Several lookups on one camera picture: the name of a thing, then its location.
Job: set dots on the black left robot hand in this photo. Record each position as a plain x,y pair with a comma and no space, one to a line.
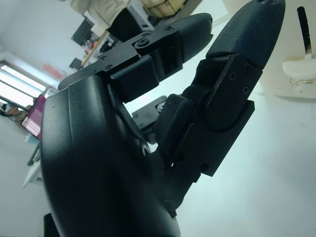
98,160

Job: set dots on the person in black trousers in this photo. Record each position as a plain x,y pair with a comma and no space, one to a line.
98,10

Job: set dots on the cream toaster lever knob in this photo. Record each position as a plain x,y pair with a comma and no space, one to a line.
298,69

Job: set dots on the cream white toaster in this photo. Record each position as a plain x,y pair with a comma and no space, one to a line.
291,29

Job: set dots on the magenta box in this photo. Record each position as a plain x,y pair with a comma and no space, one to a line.
34,118

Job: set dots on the bright window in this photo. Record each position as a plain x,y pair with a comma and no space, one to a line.
19,79

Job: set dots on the black monitor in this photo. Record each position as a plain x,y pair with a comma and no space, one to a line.
82,30

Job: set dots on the wooden crate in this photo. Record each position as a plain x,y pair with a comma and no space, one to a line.
160,7

